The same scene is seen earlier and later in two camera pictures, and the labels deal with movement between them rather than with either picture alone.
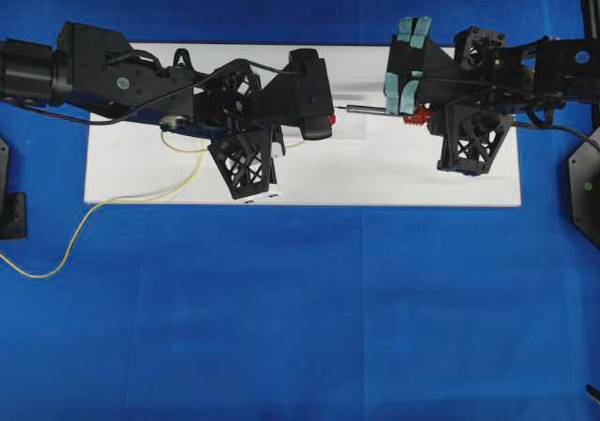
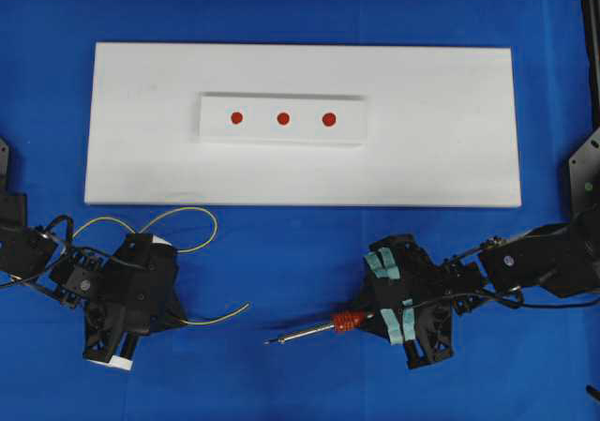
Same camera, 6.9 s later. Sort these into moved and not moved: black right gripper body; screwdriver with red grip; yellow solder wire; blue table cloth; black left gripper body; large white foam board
Moved: black right gripper body; yellow solder wire; screwdriver with red grip; black left gripper body
Not moved: blue table cloth; large white foam board
